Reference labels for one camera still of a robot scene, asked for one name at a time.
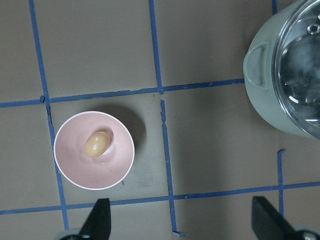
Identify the pale green pot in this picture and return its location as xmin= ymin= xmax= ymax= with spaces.
xmin=243 ymin=0 xmax=314 ymax=138

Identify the glass pot lid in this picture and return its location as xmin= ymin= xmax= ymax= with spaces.
xmin=273 ymin=0 xmax=320 ymax=139

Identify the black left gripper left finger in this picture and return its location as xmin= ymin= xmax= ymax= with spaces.
xmin=79 ymin=198 xmax=111 ymax=240

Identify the beige egg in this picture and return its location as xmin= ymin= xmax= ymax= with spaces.
xmin=84 ymin=131 xmax=111 ymax=158

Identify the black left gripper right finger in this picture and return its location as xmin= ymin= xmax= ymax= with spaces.
xmin=251 ymin=196 xmax=296 ymax=240

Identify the pink bowl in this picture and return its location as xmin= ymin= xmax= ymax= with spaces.
xmin=53 ymin=111 xmax=135 ymax=190

